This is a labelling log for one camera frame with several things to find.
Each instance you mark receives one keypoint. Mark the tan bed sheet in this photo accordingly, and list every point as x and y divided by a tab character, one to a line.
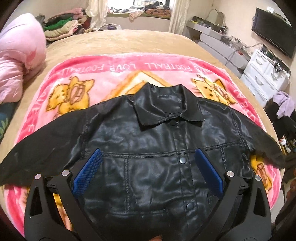
112	43

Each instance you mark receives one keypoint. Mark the clothes on window sill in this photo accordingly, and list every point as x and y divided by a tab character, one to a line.
134	9

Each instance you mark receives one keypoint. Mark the pile of folded clothes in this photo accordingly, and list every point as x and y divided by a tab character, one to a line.
65	24

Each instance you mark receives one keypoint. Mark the cream curtain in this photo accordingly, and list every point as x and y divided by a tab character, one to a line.
97	11
178	16

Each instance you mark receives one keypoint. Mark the black leather jacket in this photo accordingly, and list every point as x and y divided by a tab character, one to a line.
148	183

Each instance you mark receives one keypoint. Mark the pink quilt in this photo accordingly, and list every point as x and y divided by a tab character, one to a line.
23	52

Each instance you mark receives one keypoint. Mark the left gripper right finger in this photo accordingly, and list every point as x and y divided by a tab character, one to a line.
242	211

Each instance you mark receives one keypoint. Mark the black wall television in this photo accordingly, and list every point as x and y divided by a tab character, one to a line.
275	31

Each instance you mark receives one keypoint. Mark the lilac cloth on chair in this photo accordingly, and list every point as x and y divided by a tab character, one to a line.
285	103

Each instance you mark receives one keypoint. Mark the grey dressing table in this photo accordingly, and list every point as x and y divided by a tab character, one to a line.
211	38

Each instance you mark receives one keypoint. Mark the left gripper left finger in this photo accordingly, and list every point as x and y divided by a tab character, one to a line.
42	218

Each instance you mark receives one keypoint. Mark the white drawer cabinet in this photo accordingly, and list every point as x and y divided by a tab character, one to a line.
262	78

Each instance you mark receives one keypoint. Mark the pink cartoon cat blanket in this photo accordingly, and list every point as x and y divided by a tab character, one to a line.
81	82

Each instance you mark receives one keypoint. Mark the left cream curtain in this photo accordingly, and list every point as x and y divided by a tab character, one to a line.
97	11

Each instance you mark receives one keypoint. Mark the right cream curtain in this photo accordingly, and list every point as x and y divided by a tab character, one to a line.
178	16

